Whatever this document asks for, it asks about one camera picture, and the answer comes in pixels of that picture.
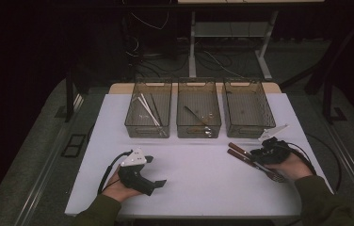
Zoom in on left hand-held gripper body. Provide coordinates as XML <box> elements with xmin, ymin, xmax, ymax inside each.
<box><xmin>116</xmin><ymin>146</ymin><xmax>157</xmax><ymax>197</ymax></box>

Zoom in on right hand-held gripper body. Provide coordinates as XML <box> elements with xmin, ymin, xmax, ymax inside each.
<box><xmin>257</xmin><ymin>123</ymin><xmax>293</xmax><ymax>166</ymax></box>

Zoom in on wooden-handled metal fork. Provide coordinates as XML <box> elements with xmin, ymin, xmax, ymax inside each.
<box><xmin>226</xmin><ymin>148</ymin><xmax>288</xmax><ymax>184</ymax></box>

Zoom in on smoky clear plastic bin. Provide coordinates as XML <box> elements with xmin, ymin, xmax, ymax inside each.
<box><xmin>175</xmin><ymin>78</ymin><xmax>222</xmax><ymax>139</ymax></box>
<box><xmin>123</xmin><ymin>79</ymin><xmax>173</xmax><ymax>139</ymax></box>
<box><xmin>221</xmin><ymin>78</ymin><xmax>277</xmax><ymax>139</ymax></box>

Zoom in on white chopstick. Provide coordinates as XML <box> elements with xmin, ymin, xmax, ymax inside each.
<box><xmin>139</xmin><ymin>92</ymin><xmax>162</xmax><ymax>127</ymax></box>
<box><xmin>137</xmin><ymin>96</ymin><xmax>159</xmax><ymax>127</ymax></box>

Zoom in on metal spoon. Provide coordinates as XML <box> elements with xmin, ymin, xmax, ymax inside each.
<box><xmin>184</xmin><ymin>105</ymin><xmax>214</xmax><ymax>137</ymax></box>

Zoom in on person's left hand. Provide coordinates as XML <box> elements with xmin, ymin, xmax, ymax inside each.
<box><xmin>102</xmin><ymin>168</ymin><xmax>144</xmax><ymax>204</ymax></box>

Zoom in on person's right hand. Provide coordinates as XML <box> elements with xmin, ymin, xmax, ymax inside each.
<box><xmin>271</xmin><ymin>152</ymin><xmax>314</xmax><ymax>182</ymax></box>

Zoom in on black metal stand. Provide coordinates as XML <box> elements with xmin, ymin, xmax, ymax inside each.
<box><xmin>55</xmin><ymin>67</ymin><xmax>76</xmax><ymax>123</ymax></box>
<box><xmin>321</xmin><ymin>78</ymin><xmax>348</xmax><ymax>125</ymax></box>

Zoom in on left hand-held gripper cable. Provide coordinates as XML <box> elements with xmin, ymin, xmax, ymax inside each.
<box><xmin>97</xmin><ymin>150</ymin><xmax>134</xmax><ymax>196</ymax></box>

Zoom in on hand-held gripper cable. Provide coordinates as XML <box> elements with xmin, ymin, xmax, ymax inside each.
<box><xmin>280</xmin><ymin>140</ymin><xmax>318</xmax><ymax>177</ymax></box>
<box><xmin>97</xmin><ymin>150</ymin><xmax>134</xmax><ymax>196</ymax></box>

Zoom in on right hand-held gripper cable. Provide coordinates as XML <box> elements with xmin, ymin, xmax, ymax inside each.
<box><xmin>280</xmin><ymin>140</ymin><xmax>318</xmax><ymax>177</ymax></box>

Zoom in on thin black floor cable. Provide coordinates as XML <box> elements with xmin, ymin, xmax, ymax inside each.
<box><xmin>305</xmin><ymin>133</ymin><xmax>344</xmax><ymax>193</ymax></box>

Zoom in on tangle of black cables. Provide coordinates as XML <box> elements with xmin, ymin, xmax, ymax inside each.
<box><xmin>124</xmin><ymin>34</ymin><xmax>251</xmax><ymax>80</ymax></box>

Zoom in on white metal desk frame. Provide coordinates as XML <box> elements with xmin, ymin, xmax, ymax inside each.
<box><xmin>177</xmin><ymin>0</ymin><xmax>325</xmax><ymax>81</ymax></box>

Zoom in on white hanging cable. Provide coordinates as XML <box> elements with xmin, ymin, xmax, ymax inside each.
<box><xmin>130</xmin><ymin>0</ymin><xmax>170</xmax><ymax>32</ymax></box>

